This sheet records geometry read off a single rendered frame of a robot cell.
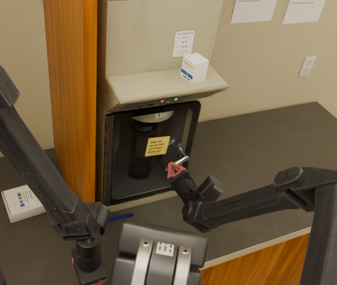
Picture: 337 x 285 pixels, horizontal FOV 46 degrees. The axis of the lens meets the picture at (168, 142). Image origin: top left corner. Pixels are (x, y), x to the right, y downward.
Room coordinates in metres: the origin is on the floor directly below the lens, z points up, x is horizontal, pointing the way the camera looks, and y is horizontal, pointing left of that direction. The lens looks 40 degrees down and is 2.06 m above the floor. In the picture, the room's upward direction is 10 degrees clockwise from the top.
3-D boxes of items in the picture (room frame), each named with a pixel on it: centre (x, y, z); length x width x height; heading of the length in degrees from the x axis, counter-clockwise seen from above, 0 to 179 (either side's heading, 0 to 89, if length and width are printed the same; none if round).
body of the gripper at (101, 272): (0.54, 0.14, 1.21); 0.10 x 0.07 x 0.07; 31
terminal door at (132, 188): (0.97, 0.05, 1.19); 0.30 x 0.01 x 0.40; 120
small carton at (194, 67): (0.96, -0.04, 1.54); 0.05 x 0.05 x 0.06; 44
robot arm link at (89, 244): (0.55, 0.15, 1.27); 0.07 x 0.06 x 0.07; 178
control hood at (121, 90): (0.92, 0.03, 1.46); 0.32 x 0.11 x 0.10; 120
